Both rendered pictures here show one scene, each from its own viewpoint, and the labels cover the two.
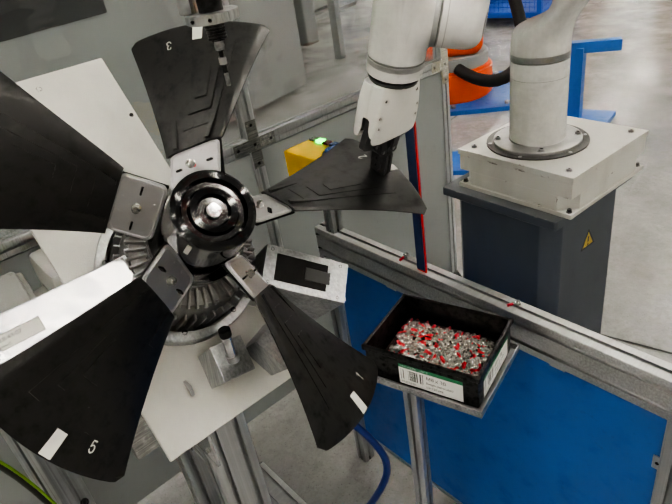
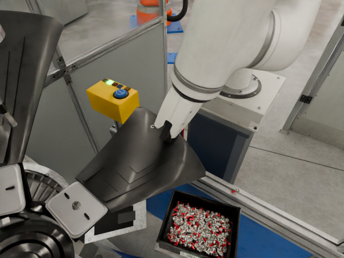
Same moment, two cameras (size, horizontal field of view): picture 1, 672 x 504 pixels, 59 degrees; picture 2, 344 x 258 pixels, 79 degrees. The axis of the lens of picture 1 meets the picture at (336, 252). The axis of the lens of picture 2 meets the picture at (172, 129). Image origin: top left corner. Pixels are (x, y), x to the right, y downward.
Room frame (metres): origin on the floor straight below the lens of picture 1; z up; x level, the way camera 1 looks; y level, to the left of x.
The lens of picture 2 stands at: (0.62, 0.01, 1.51)
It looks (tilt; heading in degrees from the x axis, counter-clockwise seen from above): 46 degrees down; 340
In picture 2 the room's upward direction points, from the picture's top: straight up
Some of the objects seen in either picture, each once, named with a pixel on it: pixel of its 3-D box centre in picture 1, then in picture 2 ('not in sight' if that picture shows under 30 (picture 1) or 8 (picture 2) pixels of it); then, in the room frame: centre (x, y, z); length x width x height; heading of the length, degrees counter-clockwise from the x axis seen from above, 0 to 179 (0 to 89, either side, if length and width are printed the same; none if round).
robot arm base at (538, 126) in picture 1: (538, 100); (238, 61); (1.23, -0.49, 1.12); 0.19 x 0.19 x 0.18
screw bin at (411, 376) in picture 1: (438, 347); (199, 227); (0.80, -0.15, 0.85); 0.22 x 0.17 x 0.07; 53
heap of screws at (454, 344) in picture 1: (440, 353); (199, 230); (0.80, -0.15, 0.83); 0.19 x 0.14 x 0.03; 53
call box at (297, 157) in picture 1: (324, 169); (114, 101); (1.27, -0.01, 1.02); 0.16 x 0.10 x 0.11; 37
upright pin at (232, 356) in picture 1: (228, 344); not in sight; (0.73, 0.19, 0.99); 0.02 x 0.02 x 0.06
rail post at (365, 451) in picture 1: (350, 366); not in sight; (1.30, 0.01, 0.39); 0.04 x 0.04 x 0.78; 37
